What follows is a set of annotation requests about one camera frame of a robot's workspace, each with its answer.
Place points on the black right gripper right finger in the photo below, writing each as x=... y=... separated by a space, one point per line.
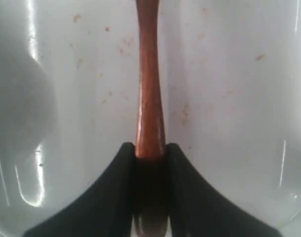
x=199 y=210

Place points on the white rectangular plastic tray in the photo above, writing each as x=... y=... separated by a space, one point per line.
x=230 y=75

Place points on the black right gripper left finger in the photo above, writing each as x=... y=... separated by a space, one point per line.
x=104 y=210

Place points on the brown wooden spoon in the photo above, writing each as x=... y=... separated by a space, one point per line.
x=150 y=136

